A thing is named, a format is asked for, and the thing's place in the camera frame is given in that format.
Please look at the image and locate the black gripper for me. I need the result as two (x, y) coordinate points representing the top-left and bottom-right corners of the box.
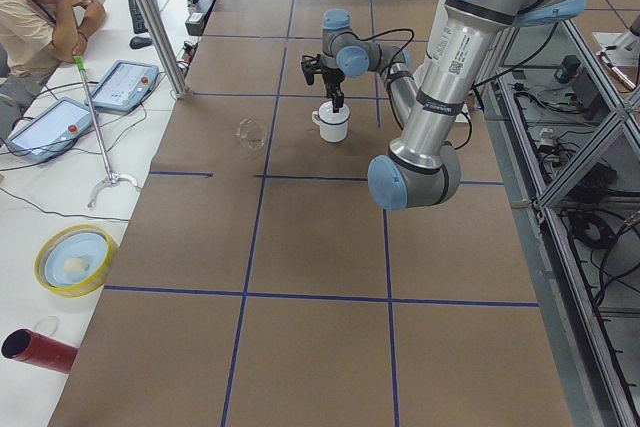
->
(321, 66), (345, 113)

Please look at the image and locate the white mug lid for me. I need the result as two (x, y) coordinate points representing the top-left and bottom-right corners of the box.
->
(318, 101), (350, 126)

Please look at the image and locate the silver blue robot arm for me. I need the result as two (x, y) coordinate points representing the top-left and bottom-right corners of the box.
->
(319, 0), (587, 210)

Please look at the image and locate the white enamel mug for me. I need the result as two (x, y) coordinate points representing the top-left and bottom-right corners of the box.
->
(311, 108), (349, 143)

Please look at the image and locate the black computer mouse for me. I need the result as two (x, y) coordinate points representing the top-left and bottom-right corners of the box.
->
(129, 36), (153, 50)

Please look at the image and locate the black keyboard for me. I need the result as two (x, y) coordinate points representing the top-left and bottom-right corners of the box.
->
(128, 0), (147, 34)

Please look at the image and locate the far teach pendant tablet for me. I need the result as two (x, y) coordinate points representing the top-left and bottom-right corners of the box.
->
(91, 60), (159, 114)

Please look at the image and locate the teach pendant tablet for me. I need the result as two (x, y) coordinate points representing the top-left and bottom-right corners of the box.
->
(91, 60), (159, 114)
(6, 98), (93, 162)

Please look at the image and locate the near teach pendant tablet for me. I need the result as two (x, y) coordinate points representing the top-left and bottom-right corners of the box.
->
(6, 98), (93, 162)

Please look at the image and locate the seated person beige shirt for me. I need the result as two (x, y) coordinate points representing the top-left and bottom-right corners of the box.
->
(1, 0), (106, 113)

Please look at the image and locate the yellow bowl with blue plate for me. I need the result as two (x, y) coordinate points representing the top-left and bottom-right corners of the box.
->
(34, 224), (118, 298)

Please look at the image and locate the red cylinder tube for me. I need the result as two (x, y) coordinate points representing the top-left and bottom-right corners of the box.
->
(1, 329), (78, 374)

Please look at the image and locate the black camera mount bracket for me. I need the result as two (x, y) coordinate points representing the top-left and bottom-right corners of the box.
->
(300, 54), (326, 86)

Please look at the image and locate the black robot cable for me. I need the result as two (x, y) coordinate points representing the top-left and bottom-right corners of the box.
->
(357, 27), (476, 153)

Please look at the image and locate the metal grabber stick green handle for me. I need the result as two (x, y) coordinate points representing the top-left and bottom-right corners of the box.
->
(73, 55), (142, 209)

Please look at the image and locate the aluminium frame post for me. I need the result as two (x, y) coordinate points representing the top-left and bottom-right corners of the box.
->
(136, 0), (188, 99)

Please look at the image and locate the clear tape ring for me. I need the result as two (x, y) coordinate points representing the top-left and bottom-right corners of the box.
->
(33, 315), (62, 336)

